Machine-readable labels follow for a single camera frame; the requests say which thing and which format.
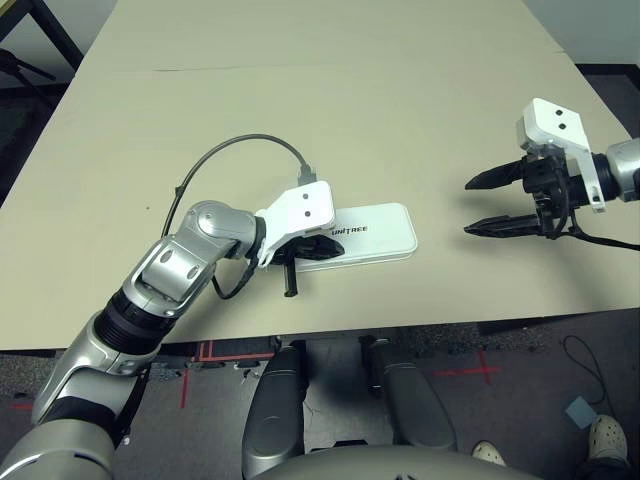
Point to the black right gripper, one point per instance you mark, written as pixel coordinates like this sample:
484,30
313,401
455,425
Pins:
545,175

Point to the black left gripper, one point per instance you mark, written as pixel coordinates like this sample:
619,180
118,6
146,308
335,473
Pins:
291,280

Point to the white plastic pencil case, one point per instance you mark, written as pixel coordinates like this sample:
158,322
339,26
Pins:
380,235

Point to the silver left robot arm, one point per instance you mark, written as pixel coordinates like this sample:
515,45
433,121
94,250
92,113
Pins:
165,260

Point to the dark grey left robot leg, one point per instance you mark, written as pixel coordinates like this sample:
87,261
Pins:
275,415

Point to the dark grey robot leg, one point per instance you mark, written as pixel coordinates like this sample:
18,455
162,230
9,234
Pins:
415,405
275,415

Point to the dark grey right robot leg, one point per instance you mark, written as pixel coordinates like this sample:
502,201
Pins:
415,405

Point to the grey blue foot pedal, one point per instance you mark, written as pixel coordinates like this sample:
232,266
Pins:
580,412

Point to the grey robot torso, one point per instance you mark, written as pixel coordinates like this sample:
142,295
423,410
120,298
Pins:
390,467

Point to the white bystander shoe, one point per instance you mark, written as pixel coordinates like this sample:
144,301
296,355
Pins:
489,451

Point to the beige perforated clog shoe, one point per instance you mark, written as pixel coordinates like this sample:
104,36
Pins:
607,437

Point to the small white floor item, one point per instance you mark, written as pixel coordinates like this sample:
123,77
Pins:
126,441

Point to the black tripod stand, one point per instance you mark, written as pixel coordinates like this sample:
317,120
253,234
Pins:
25,65

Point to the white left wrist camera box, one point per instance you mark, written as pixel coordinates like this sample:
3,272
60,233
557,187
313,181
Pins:
305,205

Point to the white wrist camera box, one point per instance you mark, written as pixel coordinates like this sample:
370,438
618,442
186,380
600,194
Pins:
550,125
305,205

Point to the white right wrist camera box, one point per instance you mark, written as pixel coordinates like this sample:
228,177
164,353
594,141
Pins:
550,125

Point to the black metal frame table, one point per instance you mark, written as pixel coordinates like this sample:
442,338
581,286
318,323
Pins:
60,30

